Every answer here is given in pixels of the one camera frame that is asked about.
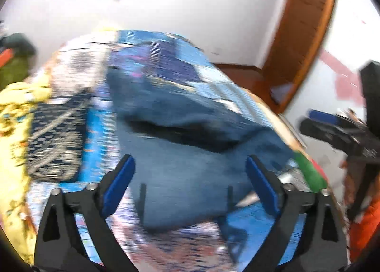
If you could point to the orange sleeve right forearm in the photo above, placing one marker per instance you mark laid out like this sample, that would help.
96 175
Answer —
361 232

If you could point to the blue denim jacket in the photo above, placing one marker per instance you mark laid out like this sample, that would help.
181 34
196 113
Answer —
190 151

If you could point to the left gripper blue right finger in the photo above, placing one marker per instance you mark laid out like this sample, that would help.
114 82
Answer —
322 246

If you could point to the colourful striped fleece blanket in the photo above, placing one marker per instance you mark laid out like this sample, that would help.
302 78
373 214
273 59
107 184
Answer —
312 172

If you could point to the patchwork blue quilt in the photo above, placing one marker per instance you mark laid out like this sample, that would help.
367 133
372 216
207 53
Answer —
165 58

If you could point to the clutter pile with orange box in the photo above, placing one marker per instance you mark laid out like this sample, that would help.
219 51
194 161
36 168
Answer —
16 53

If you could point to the yellow cartoon fleece blanket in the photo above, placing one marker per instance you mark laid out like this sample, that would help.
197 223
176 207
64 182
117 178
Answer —
18 102

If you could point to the navy patterned garment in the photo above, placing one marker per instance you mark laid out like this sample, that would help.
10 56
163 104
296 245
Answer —
56 140

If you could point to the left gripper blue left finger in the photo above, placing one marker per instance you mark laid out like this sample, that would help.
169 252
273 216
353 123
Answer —
59 246

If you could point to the wooden door frame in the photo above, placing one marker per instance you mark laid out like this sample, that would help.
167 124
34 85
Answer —
297 41

